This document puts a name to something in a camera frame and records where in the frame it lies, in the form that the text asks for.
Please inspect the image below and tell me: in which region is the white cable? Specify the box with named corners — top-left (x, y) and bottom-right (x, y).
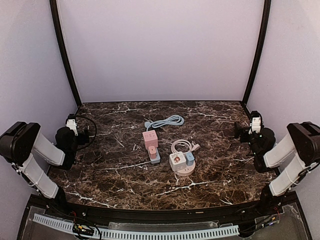
top-left (170, 139), bottom-right (202, 154)

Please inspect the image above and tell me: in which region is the small blue plug adapter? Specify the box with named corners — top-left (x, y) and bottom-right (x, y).
top-left (185, 152), bottom-right (195, 166)

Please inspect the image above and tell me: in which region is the light blue cable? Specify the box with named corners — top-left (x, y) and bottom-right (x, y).
top-left (144, 114), bottom-right (186, 131)

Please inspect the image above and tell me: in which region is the pink cube socket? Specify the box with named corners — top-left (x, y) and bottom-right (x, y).
top-left (142, 130), bottom-right (159, 149)

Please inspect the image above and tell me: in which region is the white cube socket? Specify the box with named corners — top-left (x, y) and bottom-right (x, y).
top-left (169, 151), bottom-right (187, 172)

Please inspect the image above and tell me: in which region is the small pink plug adapter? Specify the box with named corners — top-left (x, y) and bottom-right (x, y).
top-left (147, 145), bottom-right (157, 156)

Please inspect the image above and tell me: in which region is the round pink socket hub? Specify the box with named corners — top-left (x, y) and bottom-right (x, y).
top-left (175, 162), bottom-right (196, 177)

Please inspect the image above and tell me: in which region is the light blue power strip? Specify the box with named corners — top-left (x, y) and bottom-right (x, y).
top-left (148, 148), bottom-right (161, 164)

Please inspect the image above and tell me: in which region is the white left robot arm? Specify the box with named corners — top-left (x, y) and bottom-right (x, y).
top-left (0, 121), bottom-right (91, 209)

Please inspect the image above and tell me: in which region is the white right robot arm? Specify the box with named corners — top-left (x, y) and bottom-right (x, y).
top-left (234, 121), bottom-right (320, 213)

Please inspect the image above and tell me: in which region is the black front frame rail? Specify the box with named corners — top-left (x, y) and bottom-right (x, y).
top-left (23, 194), bottom-right (284, 226)

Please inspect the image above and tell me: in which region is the black right frame post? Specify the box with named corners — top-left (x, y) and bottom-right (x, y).
top-left (242, 0), bottom-right (272, 106)

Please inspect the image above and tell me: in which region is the black frame post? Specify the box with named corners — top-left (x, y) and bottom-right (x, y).
top-left (49, 0), bottom-right (82, 108)
top-left (242, 0), bottom-right (272, 106)

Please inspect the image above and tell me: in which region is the white slotted cable duct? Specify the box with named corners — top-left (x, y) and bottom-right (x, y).
top-left (32, 213), bottom-right (240, 240)

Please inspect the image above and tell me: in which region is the black left frame post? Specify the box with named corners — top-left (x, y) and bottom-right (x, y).
top-left (49, 0), bottom-right (82, 108)

